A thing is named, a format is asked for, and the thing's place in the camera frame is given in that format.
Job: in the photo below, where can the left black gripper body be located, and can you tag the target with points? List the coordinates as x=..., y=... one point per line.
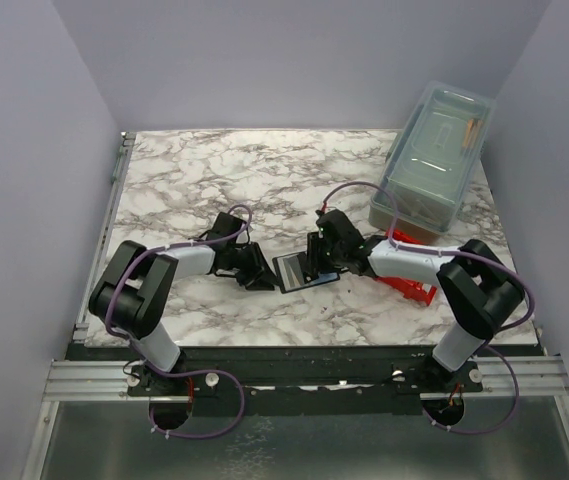
x=247, y=265

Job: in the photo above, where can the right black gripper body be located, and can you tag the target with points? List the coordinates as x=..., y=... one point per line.
x=322, y=258

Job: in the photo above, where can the black leather card holder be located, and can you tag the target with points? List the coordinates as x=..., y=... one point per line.
x=312, y=280

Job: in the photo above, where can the red plastic bin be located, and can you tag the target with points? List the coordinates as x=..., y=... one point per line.
x=410, y=289

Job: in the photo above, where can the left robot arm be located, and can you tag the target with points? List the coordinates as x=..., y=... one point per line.
x=130, y=296

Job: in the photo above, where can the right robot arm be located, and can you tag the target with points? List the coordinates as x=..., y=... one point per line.
x=481, y=292

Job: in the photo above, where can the clear plastic storage box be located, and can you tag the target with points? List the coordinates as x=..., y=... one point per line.
x=433, y=160

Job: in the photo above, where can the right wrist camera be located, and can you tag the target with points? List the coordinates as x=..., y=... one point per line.
x=337, y=230

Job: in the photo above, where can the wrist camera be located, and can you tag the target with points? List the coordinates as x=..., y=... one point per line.
x=227, y=228
x=337, y=230

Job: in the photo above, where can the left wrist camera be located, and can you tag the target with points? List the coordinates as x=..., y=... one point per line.
x=227, y=228

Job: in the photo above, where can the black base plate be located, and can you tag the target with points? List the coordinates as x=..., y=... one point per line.
x=234, y=382

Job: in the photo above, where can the aluminium mounting rail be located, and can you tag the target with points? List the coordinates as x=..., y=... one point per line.
x=484, y=376

